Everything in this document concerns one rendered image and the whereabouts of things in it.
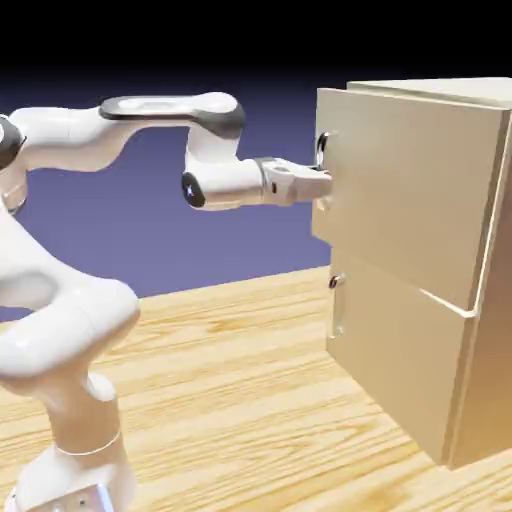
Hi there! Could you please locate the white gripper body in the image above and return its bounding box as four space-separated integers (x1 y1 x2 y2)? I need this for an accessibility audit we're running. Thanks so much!
288 158 334 203

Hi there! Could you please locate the long curved metal handle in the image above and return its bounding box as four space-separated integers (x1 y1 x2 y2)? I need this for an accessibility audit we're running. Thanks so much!
314 130 337 211

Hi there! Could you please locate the large beige cabinet door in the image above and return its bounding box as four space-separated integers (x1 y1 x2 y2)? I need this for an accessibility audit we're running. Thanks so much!
311 87 512 319

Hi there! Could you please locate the small beige cabinet door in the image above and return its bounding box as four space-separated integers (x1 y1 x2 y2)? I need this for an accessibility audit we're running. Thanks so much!
326 248 470 466

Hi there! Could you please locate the beige wooden cabinet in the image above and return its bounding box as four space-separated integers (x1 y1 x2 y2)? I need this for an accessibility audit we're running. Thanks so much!
311 76 512 471

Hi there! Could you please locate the short curved metal handle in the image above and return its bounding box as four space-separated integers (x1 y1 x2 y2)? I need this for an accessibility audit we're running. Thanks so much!
327 272 346 340

